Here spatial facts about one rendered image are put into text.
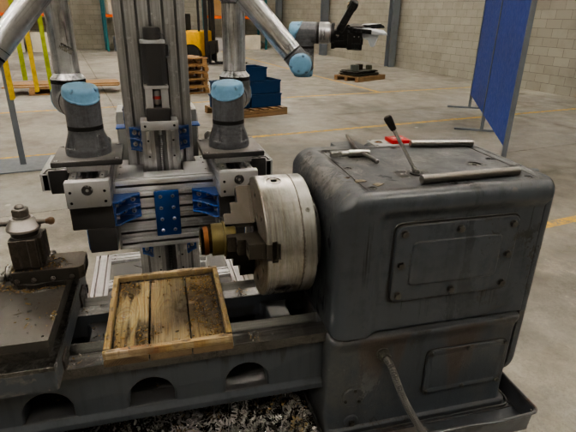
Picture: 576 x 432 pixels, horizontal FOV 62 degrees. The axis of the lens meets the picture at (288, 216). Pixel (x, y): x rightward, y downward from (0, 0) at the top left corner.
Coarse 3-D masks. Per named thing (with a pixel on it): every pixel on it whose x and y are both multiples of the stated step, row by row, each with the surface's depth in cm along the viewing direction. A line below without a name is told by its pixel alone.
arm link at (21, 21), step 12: (24, 0) 141; (36, 0) 142; (48, 0) 145; (12, 12) 140; (24, 12) 141; (36, 12) 143; (0, 24) 140; (12, 24) 140; (24, 24) 142; (0, 36) 140; (12, 36) 141; (24, 36) 145; (0, 48) 140; (12, 48) 143; (0, 60) 142
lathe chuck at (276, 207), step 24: (264, 192) 116; (288, 192) 117; (264, 216) 113; (288, 216) 113; (264, 240) 115; (288, 240) 113; (264, 264) 117; (288, 264) 114; (264, 288) 120; (288, 288) 121
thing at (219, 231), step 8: (216, 224) 123; (224, 224) 122; (200, 232) 121; (208, 232) 121; (216, 232) 121; (224, 232) 121; (232, 232) 123; (200, 240) 126; (208, 240) 120; (216, 240) 120; (224, 240) 121; (208, 248) 121; (216, 248) 121; (224, 248) 121
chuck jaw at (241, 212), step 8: (248, 184) 132; (240, 192) 127; (248, 192) 128; (240, 200) 127; (248, 200) 127; (232, 208) 126; (240, 208) 126; (248, 208) 127; (224, 216) 125; (232, 216) 125; (240, 216) 126; (248, 216) 126; (232, 224) 125; (240, 224) 126; (248, 224) 127; (256, 224) 129
